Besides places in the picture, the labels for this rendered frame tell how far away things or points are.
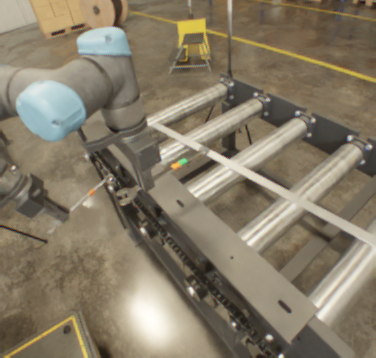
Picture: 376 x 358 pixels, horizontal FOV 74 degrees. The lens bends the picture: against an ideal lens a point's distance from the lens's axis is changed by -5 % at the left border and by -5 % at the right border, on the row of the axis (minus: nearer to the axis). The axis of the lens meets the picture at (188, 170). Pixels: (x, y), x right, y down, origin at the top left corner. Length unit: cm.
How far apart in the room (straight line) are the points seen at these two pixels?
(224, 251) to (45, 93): 46
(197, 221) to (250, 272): 17
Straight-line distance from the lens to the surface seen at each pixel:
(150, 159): 49
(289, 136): 136
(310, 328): 59
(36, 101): 35
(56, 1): 806
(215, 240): 62
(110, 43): 41
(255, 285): 58
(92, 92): 38
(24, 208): 77
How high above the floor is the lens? 170
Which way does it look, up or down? 44 degrees down
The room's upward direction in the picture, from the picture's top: 8 degrees counter-clockwise
